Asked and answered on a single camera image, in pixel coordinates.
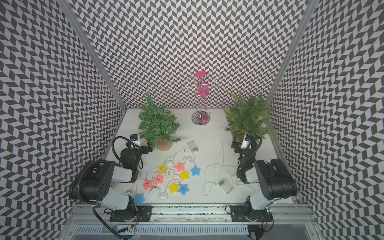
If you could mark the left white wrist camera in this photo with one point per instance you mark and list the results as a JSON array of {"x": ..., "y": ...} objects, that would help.
[{"x": 135, "y": 141}]

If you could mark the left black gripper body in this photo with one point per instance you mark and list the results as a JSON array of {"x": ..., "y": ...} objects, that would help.
[{"x": 145, "y": 150}]

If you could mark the clear battery box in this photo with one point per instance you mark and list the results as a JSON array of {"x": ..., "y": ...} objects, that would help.
[{"x": 193, "y": 146}]

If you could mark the left green christmas tree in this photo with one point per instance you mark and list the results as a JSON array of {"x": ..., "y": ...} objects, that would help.
[{"x": 158, "y": 125}]

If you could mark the thin wire fairy light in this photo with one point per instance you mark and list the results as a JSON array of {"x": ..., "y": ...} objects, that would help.
[{"x": 208, "y": 185}]

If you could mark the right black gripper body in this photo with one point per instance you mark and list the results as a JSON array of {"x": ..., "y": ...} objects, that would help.
[{"x": 238, "y": 148}]

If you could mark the fairy light battery box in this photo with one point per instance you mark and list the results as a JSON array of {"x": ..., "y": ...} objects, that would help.
[{"x": 225, "y": 185}]

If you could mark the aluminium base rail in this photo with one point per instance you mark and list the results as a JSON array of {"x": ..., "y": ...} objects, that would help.
[{"x": 211, "y": 219}]

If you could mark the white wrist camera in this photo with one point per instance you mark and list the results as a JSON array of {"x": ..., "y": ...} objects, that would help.
[
  {"x": 247, "y": 142},
  {"x": 135, "y": 141}
]

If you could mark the star cloud string light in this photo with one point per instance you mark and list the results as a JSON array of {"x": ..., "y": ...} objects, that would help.
[{"x": 177, "y": 179}]

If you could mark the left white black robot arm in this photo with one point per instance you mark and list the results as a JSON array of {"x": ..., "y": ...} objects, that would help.
[{"x": 93, "y": 184}]

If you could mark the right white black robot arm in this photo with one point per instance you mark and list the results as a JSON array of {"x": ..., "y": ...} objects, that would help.
[{"x": 273, "y": 177}]

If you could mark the right green fern tree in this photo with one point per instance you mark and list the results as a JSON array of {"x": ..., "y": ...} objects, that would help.
[{"x": 248, "y": 117}]

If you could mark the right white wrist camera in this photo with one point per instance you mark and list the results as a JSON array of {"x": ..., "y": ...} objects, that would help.
[{"x": 247, "y": 142}]

